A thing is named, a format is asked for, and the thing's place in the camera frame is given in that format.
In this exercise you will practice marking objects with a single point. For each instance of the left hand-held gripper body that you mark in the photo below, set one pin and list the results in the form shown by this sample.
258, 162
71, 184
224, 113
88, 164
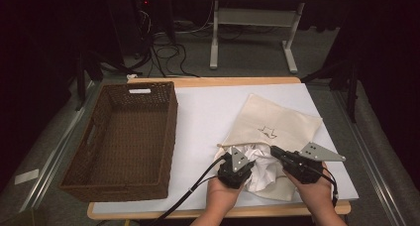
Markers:
234, 178

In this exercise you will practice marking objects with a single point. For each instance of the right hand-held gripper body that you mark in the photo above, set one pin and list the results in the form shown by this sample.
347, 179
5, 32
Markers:
302, 168

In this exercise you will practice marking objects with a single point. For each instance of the white garment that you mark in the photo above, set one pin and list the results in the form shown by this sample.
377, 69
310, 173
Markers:
264, 168

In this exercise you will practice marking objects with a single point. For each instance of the brown woven basket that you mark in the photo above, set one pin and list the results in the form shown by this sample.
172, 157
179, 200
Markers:
132, 133

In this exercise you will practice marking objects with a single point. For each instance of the person's left hand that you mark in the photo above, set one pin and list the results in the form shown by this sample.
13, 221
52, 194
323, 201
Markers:
221, 196

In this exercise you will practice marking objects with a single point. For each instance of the person's right hand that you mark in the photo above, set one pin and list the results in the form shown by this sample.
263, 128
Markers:
317, 196

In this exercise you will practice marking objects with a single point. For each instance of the white table mat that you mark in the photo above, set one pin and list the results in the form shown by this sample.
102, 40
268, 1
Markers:
201, 120

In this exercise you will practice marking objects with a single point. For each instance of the black metal stand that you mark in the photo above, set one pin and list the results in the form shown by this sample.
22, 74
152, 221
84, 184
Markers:
352, 87
81, 80

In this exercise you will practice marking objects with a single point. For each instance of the small white plug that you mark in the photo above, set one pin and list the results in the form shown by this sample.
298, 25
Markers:
131, 76

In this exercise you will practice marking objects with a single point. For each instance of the black computer tower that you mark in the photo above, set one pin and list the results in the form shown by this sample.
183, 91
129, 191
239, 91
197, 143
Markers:
138, 24

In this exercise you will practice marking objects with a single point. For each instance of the white floor tape strip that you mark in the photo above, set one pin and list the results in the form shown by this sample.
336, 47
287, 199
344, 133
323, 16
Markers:
26, 176

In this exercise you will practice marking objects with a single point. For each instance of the metal floor rail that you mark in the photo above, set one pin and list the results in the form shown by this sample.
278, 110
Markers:
369, 153
56, 150

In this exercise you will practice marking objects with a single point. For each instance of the white metal desk frame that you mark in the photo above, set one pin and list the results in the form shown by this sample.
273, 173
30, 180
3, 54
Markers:
252, 17

